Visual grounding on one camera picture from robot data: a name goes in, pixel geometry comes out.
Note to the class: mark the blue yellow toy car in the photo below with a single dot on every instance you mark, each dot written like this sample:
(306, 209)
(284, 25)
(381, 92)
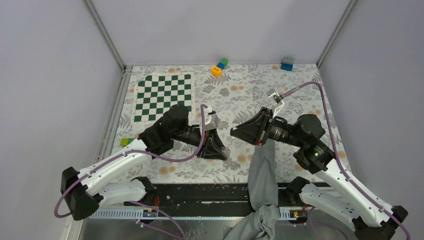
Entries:
(126, 141)

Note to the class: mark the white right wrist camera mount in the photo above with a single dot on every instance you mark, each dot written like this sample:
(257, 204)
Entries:
(276, 100)

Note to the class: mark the floral tablecloth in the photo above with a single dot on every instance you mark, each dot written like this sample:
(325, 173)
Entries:
(236, 96)

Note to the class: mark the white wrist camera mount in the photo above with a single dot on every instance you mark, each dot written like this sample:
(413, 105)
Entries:
(211, 119)
(276, 100)

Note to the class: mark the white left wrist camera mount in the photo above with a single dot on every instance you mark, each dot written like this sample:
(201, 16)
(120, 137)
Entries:
(211, 119)

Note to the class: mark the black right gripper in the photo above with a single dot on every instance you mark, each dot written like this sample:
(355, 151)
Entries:
(254, 131)

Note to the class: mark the blue grey toy block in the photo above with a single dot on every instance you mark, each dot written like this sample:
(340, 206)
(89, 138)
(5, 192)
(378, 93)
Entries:
(287, 63)

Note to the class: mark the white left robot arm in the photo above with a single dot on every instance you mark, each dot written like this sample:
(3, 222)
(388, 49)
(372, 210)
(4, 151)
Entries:
(89, 188)

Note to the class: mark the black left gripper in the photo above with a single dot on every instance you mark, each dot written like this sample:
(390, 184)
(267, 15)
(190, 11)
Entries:
(215, 149)

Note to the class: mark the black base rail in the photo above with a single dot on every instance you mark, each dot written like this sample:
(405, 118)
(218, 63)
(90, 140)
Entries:
(199, 199)

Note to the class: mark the grey sleeved forearm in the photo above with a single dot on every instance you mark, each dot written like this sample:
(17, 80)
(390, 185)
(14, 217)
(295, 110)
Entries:
(263, 194)

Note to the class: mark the yellow blue green toy blocks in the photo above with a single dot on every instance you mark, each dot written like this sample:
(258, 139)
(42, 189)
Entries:
(218, 69)

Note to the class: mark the green white chessboard mat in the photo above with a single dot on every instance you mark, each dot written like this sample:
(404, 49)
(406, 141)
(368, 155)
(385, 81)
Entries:
(158, 92)

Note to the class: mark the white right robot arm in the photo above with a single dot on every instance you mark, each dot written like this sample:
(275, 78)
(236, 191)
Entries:
(367, 215)

